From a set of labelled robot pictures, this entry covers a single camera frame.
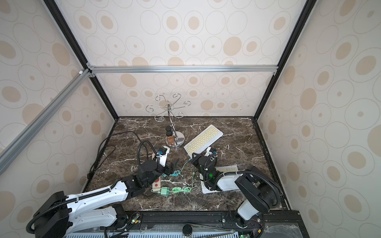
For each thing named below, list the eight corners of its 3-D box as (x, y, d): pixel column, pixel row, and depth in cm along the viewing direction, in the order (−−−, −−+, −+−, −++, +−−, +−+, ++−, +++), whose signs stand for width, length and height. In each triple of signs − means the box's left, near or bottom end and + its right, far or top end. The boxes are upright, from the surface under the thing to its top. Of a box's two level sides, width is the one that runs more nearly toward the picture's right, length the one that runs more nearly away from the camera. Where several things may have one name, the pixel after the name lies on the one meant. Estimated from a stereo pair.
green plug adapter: (161, 195, 84) (159, 193, 81) (161, 189, 86) (160, 187, 83) (169, 195, 84) (168, 193, 81) (170, 189, 86) (169, 187, 83)
